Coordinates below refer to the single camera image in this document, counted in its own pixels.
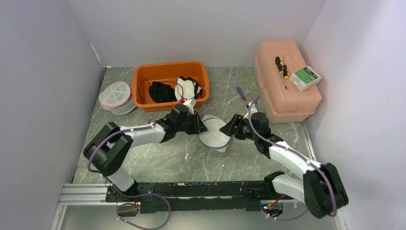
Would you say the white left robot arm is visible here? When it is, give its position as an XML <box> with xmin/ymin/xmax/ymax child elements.
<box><xmin>83</xmin><ymin>104</ymin><xmax>208</xmax><ymax>201</ymax></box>

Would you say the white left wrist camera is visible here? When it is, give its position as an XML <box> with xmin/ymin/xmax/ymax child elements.
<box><xmin>179</xmin><ymin>98</ymin><xmax>196</xmax><ymax>114</ymax></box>

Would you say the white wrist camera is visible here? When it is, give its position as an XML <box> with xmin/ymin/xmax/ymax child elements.
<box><xmin>179</xmin><ymin>98</ymin><xmax>196</xmax><ymax>114</ymax></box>
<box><xmin>244</xmin><ymin>102</ymin><xmax>258</xmax><ymax>119</ymax></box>

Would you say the orange plastic tub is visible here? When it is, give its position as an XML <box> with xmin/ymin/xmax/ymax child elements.
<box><xmin>132</xmin><ymin>61</ymin><xmax>210</xmax><ymax>112</ymax></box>

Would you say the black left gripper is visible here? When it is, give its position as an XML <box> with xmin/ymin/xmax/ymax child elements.
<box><xmin>176</xmin><ymin>111</ymin><xmax>208</xmax><ymax>135</ymax></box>

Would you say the black white bra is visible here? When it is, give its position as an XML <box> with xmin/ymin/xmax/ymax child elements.
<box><xmin>137</xmin><ymin>76</ymin><xmax>203</xmax><ymax>103</ymax></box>

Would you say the white mesh pink-zip laundry bag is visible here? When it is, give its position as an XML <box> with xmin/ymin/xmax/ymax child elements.
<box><xmin>99</xmin><ymin>81</ymin><xmax>136</xmax><ymax>115</ymax></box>

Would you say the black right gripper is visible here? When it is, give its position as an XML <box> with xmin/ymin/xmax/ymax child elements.
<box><xmin>219</xmin><ymin>114</ymin><xmax>259</xmax><ymax>141</ymax></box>

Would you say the white green small box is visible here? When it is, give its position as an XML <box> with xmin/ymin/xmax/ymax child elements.
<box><xmin>289</xmin><ymin>66</ymin><xmax>321</xmax><ymax>92</ymax></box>

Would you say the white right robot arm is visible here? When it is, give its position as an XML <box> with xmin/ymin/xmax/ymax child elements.
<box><xmin>219</xmin><ymin>112</ymin><xmax>349</xmax><ymax>219</ymax></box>

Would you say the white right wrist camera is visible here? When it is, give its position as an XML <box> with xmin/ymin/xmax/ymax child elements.
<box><xmin>244</xmin><ymin>102</ymin><xmax>258</xmax><ymax>119</ymax></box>

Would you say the white mesh blue-zip laundry bag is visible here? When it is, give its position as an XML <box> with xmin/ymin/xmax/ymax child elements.
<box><xmin>198</xmin><ymin>115</ymin><xmax>231</xmax><ymax>153</ymax></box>

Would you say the blue red screwdriver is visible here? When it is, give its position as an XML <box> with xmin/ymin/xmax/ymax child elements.
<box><xmin>236</xmin><ymin>86</ymin><xmax>247</xmax><ymax>102</ymax></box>

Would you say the translucent pink storage box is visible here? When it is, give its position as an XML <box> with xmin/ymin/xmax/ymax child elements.
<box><xmin>254</xmin><ymin>40</ymin><xmax>322</xmax><ymax>124</ymax></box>

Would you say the large black yellow screwdriver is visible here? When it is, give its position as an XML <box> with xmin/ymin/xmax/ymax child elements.
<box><xmin>275</xmin><ymin>56</ymin><xmax>283</xmax><ymax>74</ymax></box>

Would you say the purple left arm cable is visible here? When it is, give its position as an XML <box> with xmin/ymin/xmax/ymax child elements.
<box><xmin>87</xmin><ymin>119</ymin><xmax>158</xmax><ymax>173</ymax></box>

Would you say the thin black yellow screwdriver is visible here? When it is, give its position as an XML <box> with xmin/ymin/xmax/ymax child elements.
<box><xmin>282</xmin><ymin>56</ymin><xmax>289</xmax><ymax>89</ymax></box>

